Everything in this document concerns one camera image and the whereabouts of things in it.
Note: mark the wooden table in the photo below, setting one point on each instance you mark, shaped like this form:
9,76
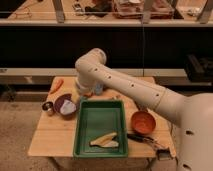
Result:
54,136

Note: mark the black handled tool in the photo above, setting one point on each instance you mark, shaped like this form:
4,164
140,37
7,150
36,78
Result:
162,152

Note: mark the green plastic tray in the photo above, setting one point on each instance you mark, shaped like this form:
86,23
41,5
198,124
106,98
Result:
97,118

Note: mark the orange carrot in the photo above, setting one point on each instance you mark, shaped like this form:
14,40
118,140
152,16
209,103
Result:
57,86

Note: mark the white grey towel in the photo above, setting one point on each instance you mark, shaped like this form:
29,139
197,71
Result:
67,108

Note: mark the orange bowl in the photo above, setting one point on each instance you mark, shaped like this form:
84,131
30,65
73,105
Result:
143,122

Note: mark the yellow banana peel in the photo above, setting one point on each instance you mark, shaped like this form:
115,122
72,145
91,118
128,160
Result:
106,141

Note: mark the purple bowl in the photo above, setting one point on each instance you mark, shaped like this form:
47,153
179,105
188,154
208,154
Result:
60,100

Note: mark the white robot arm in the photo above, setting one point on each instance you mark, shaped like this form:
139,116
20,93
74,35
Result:
192,114

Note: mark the small metal cup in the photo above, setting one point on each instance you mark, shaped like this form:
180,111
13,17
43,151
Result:
47,107

